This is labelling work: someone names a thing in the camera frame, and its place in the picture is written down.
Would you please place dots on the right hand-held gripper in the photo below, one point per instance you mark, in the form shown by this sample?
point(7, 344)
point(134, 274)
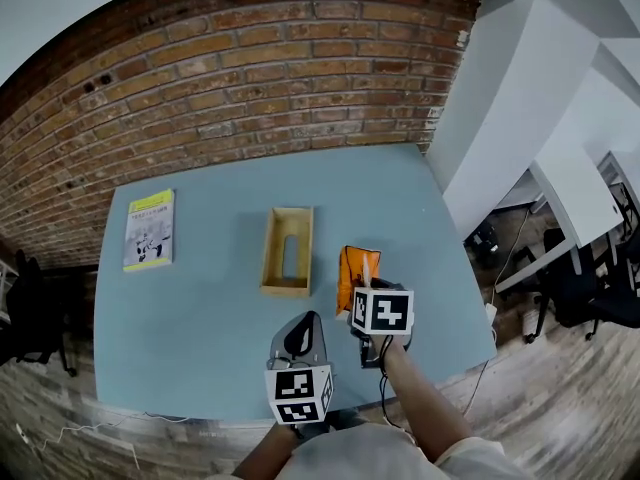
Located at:
point(382, 313)

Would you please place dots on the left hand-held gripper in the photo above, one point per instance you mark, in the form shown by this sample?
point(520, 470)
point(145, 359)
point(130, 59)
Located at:
point(299, 393)

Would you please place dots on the orange pack of tissues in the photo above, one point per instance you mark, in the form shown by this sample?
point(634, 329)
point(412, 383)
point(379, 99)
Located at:
point(352, 273)

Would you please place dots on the wooden tissue holder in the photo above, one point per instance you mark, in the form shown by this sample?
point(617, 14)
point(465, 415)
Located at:
point(300, 248)

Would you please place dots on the person's left forearm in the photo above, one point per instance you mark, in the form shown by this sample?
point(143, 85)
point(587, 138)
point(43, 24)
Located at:
point(267, 450)

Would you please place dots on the person's right forearm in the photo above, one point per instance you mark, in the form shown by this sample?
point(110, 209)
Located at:
point(425, 398)

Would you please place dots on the black box under desk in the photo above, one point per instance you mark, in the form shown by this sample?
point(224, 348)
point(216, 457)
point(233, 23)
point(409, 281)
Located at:
point(484, 242)

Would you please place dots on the person's white shirt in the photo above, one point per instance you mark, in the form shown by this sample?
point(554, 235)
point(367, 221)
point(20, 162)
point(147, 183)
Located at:
point(370, 455)

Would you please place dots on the yellow and white book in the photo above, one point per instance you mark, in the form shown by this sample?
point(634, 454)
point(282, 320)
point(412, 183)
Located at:
point(148, 230)

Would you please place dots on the black office chair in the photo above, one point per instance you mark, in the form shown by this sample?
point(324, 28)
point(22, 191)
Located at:
point(595, 293)

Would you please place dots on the white desk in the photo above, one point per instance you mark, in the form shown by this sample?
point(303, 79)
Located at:
point(575, 203)

